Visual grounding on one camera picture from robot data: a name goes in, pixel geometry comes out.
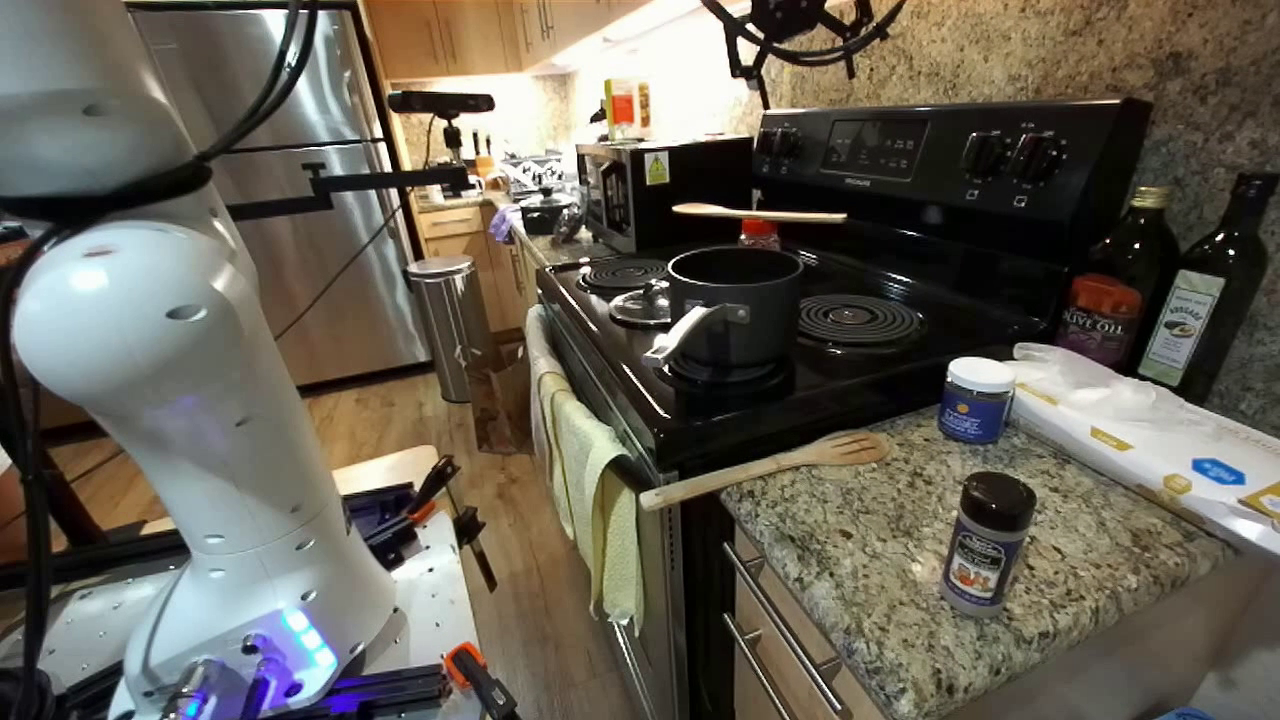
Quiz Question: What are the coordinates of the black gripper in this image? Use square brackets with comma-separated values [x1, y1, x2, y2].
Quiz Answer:
[718, 0, 837, 112]

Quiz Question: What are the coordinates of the wooden spoon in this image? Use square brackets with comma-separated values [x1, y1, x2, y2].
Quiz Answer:
[672, 198, 850, 224]
[639, 432, 884, 511]

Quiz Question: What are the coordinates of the dark grey cooking pot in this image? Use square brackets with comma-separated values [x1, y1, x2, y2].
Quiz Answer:
[646, 243, 802, 383]

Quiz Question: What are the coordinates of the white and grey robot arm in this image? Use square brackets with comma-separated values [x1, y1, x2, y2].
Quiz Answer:
[0, 0, 395, 720]

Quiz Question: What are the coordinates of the black toaster oven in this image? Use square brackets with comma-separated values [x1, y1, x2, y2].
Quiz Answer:
[575, 136, 751, 255]

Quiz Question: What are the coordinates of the red capped spice jar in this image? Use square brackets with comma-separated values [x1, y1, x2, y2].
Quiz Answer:
[740, 221, 780, 250]

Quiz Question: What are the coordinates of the black electric stove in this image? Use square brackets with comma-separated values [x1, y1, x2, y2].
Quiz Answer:
[531, 92, 1157, 720]

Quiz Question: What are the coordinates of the metal trash can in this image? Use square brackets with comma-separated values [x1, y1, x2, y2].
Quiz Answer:
[406, 255, 488, 403]

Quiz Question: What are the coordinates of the white capped blue jar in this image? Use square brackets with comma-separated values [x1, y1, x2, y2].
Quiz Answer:
[934, 355, 1017, 442]

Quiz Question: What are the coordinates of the dark vinegar bottle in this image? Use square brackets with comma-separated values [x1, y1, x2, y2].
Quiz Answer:
[1057, 183, 1178, 370]

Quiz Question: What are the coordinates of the yellow dish towel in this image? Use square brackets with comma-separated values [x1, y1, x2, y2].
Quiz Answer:
[522, 302, 642, 627]

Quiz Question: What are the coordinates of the black capped seasoning jar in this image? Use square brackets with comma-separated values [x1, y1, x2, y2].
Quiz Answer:
[941, 473, 1034, 611]

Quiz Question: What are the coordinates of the dark olive oil bottle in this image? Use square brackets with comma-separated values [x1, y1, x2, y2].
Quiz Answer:
[1138, 170, 1280, 401]

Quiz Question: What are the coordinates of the white plastic bag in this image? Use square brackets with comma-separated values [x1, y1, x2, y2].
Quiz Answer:
[1004, 344, 1280, 557]

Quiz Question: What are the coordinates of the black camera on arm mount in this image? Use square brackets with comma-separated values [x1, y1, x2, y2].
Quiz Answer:
[216, 88, 499, 224]

